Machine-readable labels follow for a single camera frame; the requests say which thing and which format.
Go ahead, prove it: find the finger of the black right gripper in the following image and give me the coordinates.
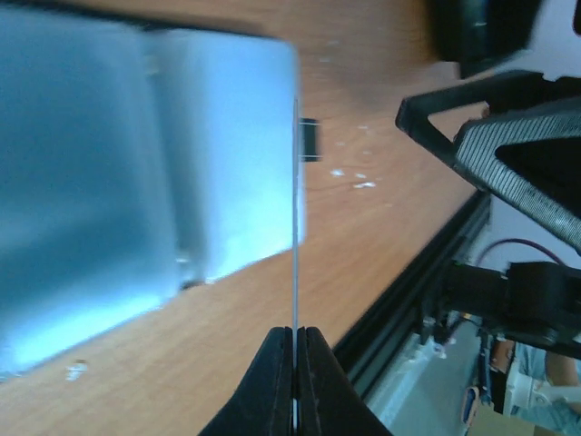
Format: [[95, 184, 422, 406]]
[[454, 97, 580, 250]]

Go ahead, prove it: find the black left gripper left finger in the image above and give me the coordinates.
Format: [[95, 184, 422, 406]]
[[201, 327, 293, 436]]

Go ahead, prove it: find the black aluminium frame rail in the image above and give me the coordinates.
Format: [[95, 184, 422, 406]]
[[333, 192, 491, 401]]

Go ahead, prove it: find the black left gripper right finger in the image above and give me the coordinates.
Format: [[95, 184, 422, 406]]
[[297, 327, 390, 436]]

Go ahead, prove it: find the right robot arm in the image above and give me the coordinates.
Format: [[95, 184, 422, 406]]
[[396, 1, 580, 357]]

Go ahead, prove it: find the blue card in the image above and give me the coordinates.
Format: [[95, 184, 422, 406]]
[[291, 98, 300, 435]]

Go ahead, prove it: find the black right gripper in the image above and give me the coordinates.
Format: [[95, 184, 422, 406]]
[[395, 1, 580, 167]]

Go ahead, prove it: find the black leather card holder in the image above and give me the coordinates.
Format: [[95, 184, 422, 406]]
[[1, 1, 302, 379]]

